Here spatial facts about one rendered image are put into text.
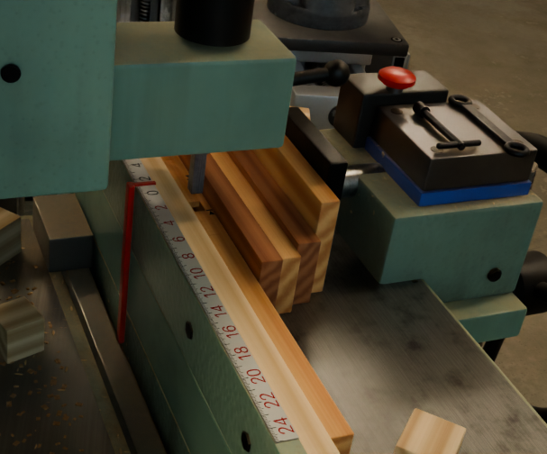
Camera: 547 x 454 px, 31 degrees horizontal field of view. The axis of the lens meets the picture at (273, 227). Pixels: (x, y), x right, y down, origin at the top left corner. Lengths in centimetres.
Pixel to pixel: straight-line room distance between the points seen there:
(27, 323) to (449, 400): 32
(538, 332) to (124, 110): 180
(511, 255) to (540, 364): 145
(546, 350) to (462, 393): 163
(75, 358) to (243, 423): 26
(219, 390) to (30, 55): 22
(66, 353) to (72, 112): 27
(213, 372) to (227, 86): 19
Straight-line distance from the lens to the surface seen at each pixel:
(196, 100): 65
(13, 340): 78
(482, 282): 81
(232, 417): 58
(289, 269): 68
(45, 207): 88
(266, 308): 64
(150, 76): 63
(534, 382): 220
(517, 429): 66
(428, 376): 68
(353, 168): 76
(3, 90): 58
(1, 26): 56
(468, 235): 77
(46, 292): 87
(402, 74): 78
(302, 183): 70
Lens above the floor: 132
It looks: 32 degrees down
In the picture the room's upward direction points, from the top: 9 degrees clockwise
